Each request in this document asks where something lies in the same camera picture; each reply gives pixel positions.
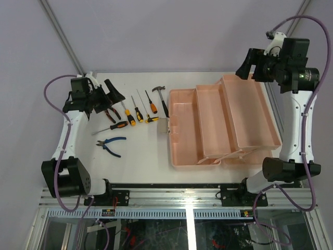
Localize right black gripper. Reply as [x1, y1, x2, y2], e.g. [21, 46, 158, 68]
[234, 48, 285, 82]

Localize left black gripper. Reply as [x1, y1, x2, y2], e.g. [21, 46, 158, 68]
[86, 79, 125, 113]

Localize orange black pliers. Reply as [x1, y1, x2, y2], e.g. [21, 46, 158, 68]
[104, 106, 122, 124]

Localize claw hammer black handle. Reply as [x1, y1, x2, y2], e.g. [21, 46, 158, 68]
[152, 86, 169, 118]

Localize pink plastic tool box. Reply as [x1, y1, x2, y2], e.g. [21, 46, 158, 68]
[157, 74, 281, 169]

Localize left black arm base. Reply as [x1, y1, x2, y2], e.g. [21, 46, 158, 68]
[92, 179, 130, 207]

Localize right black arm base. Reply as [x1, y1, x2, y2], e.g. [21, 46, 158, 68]
[215, 178, 257, 207]

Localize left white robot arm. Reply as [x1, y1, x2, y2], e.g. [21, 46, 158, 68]
[41, 72, 125, 210]

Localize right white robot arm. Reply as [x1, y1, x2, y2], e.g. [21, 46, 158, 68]
[236, 31, 321, 206]

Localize long black orange screwdriver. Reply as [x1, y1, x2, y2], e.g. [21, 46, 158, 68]
[92, 121, 129, 135]

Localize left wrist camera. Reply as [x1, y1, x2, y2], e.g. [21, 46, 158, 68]
[76, 71, 101, 89]

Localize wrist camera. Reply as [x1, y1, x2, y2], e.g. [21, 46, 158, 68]
[264, 31, 287, 57]
[76, 71, 101, 89]

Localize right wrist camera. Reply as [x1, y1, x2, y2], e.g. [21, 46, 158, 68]
[264, 31, 287, 57]

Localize blue handled cutting pliers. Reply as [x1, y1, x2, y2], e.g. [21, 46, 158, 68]
[95, 136, 127, 158]

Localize orange handled black screwdriver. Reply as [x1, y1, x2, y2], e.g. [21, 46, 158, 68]
[145, 91, 158, 114]

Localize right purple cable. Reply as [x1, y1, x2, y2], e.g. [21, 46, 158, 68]
[249, 15, 331, 245]

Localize purple cable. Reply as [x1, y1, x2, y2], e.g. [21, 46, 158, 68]
[43, 74, 110, 250]
[249, 15, 331, 245]

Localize right aluminium frame post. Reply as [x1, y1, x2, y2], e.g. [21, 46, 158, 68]
[285, 0, 313, 39]

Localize aluminium frame post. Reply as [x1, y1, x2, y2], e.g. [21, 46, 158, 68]
[285, 0, 313, 39]
[38, 0, 85, 74]

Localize aluminium mounting rail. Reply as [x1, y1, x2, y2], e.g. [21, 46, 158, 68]
[39, 187, 312, 209]

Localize left aluminium frame post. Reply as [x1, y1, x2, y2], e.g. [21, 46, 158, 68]
[38, 0, 85, 74]

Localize slotted cable duct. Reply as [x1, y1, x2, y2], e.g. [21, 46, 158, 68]
[48, 208, 253, 220]

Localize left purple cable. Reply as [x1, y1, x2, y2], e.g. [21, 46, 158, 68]
[43, 74, 110, 250]

